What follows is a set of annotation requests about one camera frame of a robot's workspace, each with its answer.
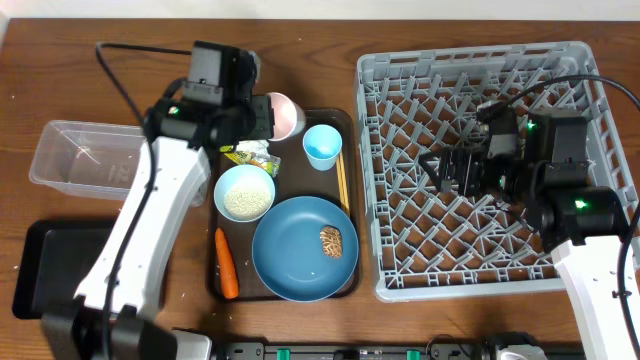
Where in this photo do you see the pink cup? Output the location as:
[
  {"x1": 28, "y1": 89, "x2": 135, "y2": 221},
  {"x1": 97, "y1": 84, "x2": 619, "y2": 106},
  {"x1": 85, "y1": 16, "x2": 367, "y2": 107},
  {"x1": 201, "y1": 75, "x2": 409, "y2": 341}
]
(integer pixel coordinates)
[{"x1": 268, "y1": 92, "x2": 306, "y2": 141}]

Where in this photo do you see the green snack wrapper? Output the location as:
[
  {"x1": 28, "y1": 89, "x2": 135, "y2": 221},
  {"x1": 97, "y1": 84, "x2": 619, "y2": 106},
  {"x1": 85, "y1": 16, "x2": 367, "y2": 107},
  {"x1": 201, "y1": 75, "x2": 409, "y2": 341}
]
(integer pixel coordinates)
[{"x1": 220, "y1": 140, "x2": 281, "y2": 178}]

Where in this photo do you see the light blue cup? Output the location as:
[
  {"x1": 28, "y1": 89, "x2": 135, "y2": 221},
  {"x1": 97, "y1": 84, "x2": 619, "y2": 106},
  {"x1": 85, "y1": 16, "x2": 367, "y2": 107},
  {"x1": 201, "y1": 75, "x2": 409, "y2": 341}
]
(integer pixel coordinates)
[{"x1": 303, "y1": 124, "x2": 343, "y2": 171}]

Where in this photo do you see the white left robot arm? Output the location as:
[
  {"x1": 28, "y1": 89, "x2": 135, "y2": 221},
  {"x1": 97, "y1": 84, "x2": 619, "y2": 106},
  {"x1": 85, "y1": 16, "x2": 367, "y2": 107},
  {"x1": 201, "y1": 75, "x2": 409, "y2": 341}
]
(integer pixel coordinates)
[{"x1": 41, "y1": 41, "x2": 275, "y2": 359}]

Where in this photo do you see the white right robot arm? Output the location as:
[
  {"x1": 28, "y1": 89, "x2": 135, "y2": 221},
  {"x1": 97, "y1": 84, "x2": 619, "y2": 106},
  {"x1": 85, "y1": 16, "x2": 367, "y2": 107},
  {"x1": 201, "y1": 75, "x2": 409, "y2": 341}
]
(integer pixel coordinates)
[{"x1": 418, "y1": 110, "x2": 639, "y2": 359}]

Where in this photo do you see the grey dishwasher rack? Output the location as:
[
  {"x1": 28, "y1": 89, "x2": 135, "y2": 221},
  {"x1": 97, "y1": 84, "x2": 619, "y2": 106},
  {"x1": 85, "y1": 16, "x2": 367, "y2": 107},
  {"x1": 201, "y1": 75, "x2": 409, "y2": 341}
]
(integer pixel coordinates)
[{"x1": 355, "y1": 41, "x2": 638, "y2": 302}]

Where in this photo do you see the brown serving tray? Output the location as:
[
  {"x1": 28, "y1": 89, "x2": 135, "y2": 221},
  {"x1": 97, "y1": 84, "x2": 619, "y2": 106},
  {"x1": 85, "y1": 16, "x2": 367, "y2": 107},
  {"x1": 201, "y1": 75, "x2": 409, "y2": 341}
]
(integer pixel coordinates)
[{"x1": 209, "y1": 109, "x2": 360, "y2": 301}]

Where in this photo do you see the light blue rice bowl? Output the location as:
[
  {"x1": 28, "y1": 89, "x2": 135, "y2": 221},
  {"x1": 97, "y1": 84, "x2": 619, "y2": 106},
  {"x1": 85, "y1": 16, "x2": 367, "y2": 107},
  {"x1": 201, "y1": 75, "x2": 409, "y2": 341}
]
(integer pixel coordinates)
[{"x1": 213, "y1": 165, "x2": 275, "y2": 223}]

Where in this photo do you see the wooden chopstick left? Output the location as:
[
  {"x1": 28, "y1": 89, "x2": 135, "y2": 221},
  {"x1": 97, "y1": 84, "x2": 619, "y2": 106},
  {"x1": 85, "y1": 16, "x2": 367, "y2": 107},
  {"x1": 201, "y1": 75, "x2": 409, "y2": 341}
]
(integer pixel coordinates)
[{"x1": 336, "y1": 155, "x2": 348, "y2": 214}]

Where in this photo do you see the brown shiitake mushroom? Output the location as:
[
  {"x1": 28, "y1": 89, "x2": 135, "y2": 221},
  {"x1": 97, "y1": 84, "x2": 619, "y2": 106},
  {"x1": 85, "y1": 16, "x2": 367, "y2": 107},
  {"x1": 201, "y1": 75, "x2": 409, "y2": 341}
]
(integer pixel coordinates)
[{"x1": 320, "y1": 226, "x2": 343, "y2": 258}]

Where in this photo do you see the large blue plate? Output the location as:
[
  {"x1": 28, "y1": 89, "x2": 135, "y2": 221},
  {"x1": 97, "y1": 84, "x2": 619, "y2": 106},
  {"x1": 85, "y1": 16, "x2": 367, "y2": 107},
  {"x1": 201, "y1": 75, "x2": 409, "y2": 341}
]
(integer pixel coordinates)
[{"x1": 252, "y1": 196, "x2": 359, "y2": 302}]

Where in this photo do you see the orange carrot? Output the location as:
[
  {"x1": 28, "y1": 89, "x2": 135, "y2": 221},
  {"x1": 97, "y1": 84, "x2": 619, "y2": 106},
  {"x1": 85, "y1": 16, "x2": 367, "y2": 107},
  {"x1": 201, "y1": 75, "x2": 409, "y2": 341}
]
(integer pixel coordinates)
[{"x1": 215, "y1": 228, "x2": 239, "y2": 299}]

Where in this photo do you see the clear plastic bin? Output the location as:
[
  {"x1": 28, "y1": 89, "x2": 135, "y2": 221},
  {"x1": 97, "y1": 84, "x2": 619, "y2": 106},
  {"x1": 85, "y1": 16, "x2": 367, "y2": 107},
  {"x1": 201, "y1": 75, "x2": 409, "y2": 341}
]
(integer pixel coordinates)
[{"x1": 29, "y1": 120, "x2": 199, "y2": 201}]

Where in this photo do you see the black plastic bin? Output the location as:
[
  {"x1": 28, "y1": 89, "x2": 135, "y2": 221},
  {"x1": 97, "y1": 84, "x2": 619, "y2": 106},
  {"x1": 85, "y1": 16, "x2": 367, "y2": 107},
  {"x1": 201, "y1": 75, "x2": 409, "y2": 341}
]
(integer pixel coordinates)
[{"x1": 12, "y1": 219, "x2": 115, "y2": 320}]

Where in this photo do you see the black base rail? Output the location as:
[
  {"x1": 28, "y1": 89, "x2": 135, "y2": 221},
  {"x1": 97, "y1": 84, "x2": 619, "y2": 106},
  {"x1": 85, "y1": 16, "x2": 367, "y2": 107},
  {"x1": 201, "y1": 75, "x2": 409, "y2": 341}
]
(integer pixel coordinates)
[{"x1": 172, "y1": 327, "x2": 586, "y2": 360}]

